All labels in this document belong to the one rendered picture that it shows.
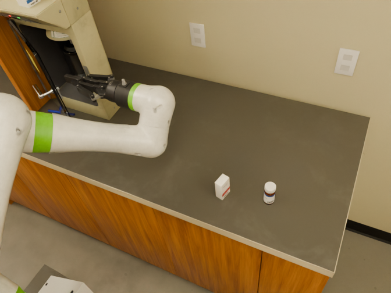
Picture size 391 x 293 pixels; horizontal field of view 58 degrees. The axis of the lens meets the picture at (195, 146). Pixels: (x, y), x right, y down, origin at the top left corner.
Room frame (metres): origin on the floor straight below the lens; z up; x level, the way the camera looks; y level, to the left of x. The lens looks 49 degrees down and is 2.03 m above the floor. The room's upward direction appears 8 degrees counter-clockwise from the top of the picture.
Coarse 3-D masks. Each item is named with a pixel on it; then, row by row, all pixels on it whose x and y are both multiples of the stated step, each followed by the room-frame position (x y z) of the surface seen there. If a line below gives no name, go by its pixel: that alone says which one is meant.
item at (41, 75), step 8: (16, 32) 1.23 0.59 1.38; (24, 40) 1.15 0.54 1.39; (24, 48) 1.26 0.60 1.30; (32, 48) 1.09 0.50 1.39; (32, 56) 1.14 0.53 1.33; (32, 64) 1.30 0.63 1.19; (40, 64) 1.05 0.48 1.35; (40, 72) 1.14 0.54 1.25; (48, 80) 1.05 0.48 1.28; (48, 88) 1.17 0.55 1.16; (56, 96) 1.05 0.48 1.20; (56, 104) 1.18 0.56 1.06; (64, 112) 1.05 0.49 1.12
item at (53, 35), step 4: (48, 32) 1.27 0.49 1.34; (52, 32) 1.26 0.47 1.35; (56, 32) 1.25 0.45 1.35; (48, 36) 1.27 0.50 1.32; (52, 36) 1.25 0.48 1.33; (56, 36) 1.24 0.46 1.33; (60, 36) 1.24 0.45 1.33; (64, 36) 1.24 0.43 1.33; (68, 36) 1.24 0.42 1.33; (56, 40) 1.24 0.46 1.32; (60, 40) 1.24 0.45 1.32; (64, 40) 1.23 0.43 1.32
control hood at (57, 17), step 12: (0, 0) 1.21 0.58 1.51; (12, 0) 1.20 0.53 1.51; (48, 0) 1.16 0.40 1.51; (60, 0) 1.16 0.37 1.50; (0, 12) 1.19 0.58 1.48; (12, 12) 1.12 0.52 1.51; (24, 12) 1.10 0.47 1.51; (36, 12) 1.09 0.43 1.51; (48, 12) 1.11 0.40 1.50; (60, 12) 1.14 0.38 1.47; (48, 24) 1.15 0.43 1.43; (60, 24) 1.13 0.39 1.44
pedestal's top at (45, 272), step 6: (42, 270) 0.50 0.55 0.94; (48, 270) 0.50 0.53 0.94; (54, 270) 0.50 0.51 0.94; (36, 276) 0.49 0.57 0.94; (42, 276) 0.48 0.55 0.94; (48, 276) 0.48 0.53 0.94; (60, 276) 0.47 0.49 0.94; (30, 282) 0.47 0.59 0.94; (36, 282) 0.47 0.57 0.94; (42, 282) 0.46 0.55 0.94; (30, 288) 0.45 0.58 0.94; (36, 288) 0.45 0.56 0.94
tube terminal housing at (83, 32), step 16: (64, 0) 1.17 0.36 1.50; (80, 0) 1.23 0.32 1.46; (80, 16) 1.21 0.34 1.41; (64, 32) 1.19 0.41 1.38; (80, 32) 1.19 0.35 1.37; (96, 32) 1.25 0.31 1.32; (80, 48) 1.16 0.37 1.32; (96, 48) 1.22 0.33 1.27; (96, 64) 1.20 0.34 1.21; (96, 112) 1.20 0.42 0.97; (112, 112) 1.19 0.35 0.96
